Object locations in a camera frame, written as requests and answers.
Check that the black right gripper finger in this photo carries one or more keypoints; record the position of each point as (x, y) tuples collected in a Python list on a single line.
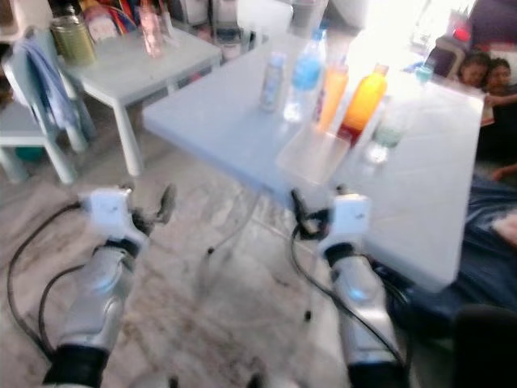
[(299, 208)]

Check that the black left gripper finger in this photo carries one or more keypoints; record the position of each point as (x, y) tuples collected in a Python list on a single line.
[(166, 202)]

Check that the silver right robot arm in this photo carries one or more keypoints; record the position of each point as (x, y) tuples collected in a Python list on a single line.
[(359, 299)]

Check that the clear plastic container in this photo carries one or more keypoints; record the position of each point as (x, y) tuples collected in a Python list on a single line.
[(313, 155)]

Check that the light blue folding table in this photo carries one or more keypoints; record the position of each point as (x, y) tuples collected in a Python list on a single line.
[(210, 121)]

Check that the clear bottle with green cap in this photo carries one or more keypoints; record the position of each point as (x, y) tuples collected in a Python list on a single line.
[(388, 133)]

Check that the slim orange drink bottle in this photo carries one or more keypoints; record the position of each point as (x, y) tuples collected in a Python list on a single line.
[(333, 93)]

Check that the big orange juice bottle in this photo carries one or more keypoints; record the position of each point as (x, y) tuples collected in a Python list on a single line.
[(365, 101)]

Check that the small grey bottle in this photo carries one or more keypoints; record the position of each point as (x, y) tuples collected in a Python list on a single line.
[(272, 85)]

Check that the small white plastic table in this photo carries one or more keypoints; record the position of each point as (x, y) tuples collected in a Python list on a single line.
[(145, 73)]

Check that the blue label water bottle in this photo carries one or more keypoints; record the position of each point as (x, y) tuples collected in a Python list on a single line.
[(307, 74)]

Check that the white plastic chair with cloth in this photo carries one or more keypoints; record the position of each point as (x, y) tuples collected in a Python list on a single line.
[(20, 129)]

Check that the blue cloth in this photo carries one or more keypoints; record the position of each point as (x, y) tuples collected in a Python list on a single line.
[(56, 89)]

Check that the pink clear bottle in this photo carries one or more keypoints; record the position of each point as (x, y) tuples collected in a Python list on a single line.
[(152, 32)]

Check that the person in blue jeans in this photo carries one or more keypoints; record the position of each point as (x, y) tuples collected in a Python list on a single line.
[(485, 267)]

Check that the bare white plastic chair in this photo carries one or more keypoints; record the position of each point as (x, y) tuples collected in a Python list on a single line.
[(265, 16)]

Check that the black bulky object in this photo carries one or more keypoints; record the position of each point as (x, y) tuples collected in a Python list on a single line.
[(485, 347)]

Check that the dark bottle with red cap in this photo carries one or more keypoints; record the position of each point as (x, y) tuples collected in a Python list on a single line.
[(444, 58)]

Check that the dark haired child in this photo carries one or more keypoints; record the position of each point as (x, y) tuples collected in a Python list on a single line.
[(501, 81), (473, 71)]

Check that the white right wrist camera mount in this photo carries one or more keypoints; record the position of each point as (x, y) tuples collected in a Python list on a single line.
[(349, 218)]

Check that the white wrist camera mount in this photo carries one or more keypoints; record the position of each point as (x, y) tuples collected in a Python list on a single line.
[(109, 214), (349, 218)]

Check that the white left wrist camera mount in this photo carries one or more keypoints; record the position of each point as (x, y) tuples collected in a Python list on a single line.
[(109, 214)]

